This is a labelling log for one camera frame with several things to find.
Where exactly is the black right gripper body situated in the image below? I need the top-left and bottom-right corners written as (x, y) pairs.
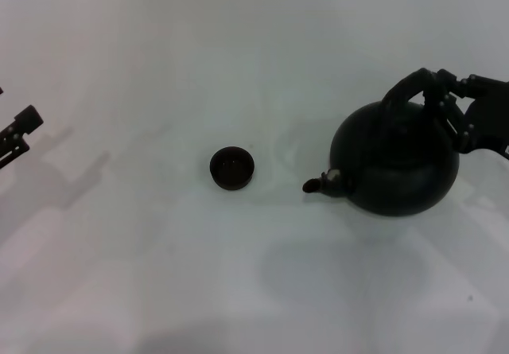
top-left (463, 87), bottom-right (509, 157)

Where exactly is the black round teapot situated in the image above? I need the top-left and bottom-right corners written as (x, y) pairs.
top-left (302, 68), bottom-right (461, 217)

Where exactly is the dark brown teacup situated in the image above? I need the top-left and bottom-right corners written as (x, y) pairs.
top-left (209, 146), bottom-right (255, 191)

